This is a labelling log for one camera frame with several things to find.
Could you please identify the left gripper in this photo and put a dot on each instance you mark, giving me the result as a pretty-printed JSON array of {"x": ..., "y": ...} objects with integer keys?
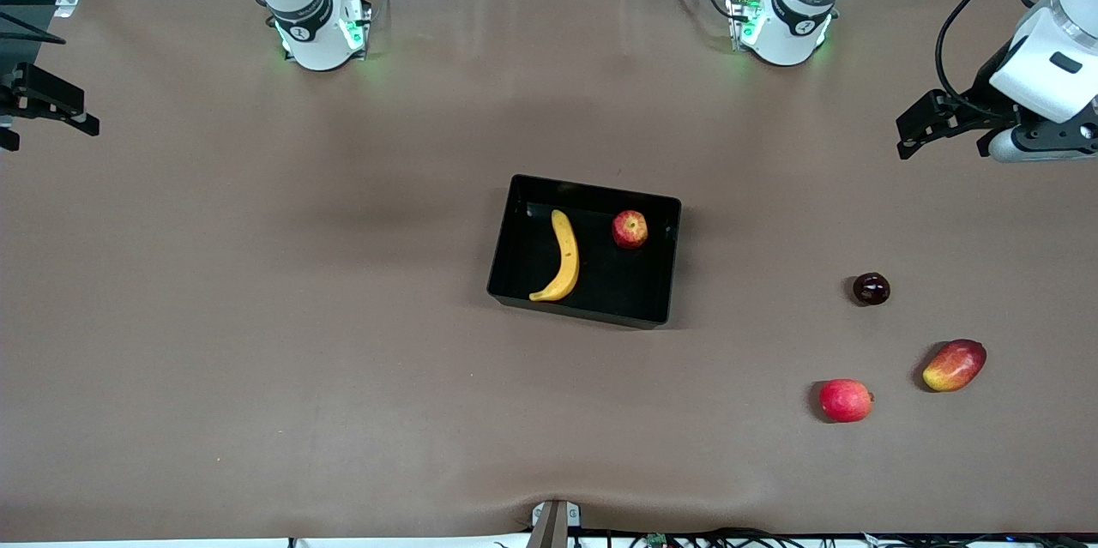
[{"x": 988, "y": 97}]

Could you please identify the small red yellow apple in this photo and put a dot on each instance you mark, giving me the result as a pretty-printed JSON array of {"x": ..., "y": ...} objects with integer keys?
[{"x": 630, "y": 230}]

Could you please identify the black rectangular plastic box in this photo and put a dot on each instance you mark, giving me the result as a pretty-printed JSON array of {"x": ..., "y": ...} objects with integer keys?
[{"x": 605, "y": 282}]

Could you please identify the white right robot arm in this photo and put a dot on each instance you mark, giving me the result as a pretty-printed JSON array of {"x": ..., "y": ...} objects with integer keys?
[{"x": 313, "y": 25}]

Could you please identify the dark purple plum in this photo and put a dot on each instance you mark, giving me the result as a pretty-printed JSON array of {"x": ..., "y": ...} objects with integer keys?
[{"x": 871, "y": 289}]

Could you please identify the red yellow mango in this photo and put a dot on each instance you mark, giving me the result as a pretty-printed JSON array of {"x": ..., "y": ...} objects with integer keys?
[{"x": 954, "y": 365}]

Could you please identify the large red apple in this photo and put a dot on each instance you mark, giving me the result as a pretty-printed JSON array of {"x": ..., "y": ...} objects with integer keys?
[{"x": 845, "y": 400}]

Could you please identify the large table mat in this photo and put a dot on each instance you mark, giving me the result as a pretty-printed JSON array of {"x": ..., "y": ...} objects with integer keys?
[{"x": 257, "y": 316}]

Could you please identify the yellow banana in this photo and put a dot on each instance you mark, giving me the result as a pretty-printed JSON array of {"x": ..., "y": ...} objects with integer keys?
[{"x": 566, "y": 261}]

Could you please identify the metal table clamp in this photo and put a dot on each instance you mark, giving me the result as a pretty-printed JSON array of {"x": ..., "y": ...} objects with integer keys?
[{"x": 553, "y": 524}]

